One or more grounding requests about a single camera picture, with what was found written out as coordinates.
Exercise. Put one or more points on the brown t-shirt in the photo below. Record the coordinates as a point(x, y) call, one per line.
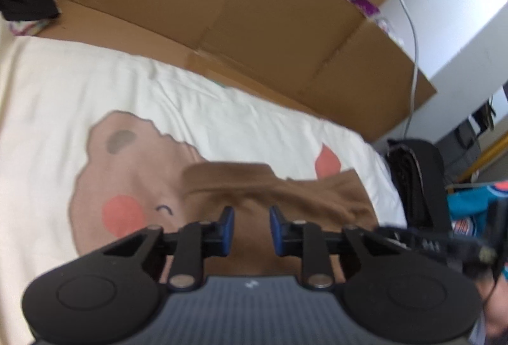
point(297, 194)

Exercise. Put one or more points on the teal cartoon print blanket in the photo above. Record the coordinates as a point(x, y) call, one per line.
point(464, 210)

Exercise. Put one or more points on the grey bag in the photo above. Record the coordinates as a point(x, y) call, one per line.
point(464, 146)

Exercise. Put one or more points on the cream bear print bed sheet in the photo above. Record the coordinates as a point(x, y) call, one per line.
point(79, 83)

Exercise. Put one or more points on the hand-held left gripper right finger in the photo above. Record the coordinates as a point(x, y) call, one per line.
point(276, 232)

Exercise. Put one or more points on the flattened cardboard sheet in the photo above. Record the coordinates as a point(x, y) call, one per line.
point(238, 11)

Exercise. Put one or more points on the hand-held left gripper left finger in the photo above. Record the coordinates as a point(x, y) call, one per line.
point(228, 230)

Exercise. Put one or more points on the person's right hand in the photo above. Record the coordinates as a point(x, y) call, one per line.
point(496, 317)

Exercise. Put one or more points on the yellow pole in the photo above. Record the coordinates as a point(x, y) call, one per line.
point(488, 152)

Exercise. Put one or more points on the black folded clothes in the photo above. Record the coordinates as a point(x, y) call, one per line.
point(420, 178)

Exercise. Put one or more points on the purple and white refill pouch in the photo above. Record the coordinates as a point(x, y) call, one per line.
point(365, 5)

